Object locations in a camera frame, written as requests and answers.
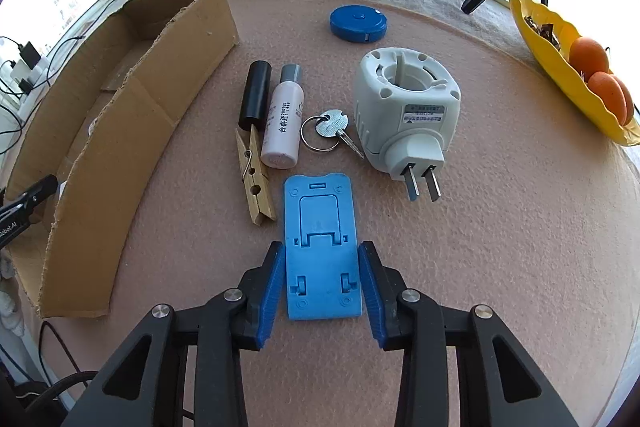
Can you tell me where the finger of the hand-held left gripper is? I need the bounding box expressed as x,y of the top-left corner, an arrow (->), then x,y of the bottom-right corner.
0,174 -> 59,228

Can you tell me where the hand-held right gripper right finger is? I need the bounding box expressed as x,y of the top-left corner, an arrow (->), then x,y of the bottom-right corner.
357,241 -> 583,427

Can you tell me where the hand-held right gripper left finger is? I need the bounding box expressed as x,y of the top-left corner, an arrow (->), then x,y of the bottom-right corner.
60,241 -> 287,427

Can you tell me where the blue phone stand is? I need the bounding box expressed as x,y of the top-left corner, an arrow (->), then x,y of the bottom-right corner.
284,173 -> 364,321

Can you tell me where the wooden clothespin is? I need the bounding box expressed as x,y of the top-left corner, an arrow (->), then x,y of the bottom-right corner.
235,127 -> 277,226

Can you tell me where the brown cardboard box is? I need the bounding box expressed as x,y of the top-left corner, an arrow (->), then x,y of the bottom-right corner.
2,0 -> 241,319

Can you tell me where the small white bottle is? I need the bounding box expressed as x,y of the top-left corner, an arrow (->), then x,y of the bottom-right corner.
260,63 -> 306,169

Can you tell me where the white plug-in adapter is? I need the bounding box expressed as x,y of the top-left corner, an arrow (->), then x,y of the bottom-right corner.
354,47 -> 462,202

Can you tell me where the silver key with ring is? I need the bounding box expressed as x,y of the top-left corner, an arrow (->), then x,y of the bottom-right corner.
301,108 -> 365,159

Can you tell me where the black cylindrical tube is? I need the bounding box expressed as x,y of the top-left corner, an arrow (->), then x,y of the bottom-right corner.
238,61 -> 272,131

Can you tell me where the white power strip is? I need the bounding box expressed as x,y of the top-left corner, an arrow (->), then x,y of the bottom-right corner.
10,57 -> 53,94

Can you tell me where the round blue tape measure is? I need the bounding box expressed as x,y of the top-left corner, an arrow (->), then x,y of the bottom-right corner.
329,5 -> 388,44

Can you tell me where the yellow plastic bowl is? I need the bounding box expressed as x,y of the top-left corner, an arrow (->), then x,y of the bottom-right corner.
509,0 -> 640,146

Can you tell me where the orange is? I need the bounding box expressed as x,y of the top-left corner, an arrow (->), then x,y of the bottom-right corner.
569,37 -> 611,78
612,74 -> 635,125
587,72 -> 628,125

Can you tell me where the pile of wrapped candies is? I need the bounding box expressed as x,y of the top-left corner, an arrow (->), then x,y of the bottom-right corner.
522,14 -> 561,52

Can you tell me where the thick black cable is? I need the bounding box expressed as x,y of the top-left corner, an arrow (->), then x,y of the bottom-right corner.
0,319 -> 101,427

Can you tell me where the black charging cable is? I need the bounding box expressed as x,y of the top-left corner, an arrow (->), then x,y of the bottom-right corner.
50,36 -> 86,58

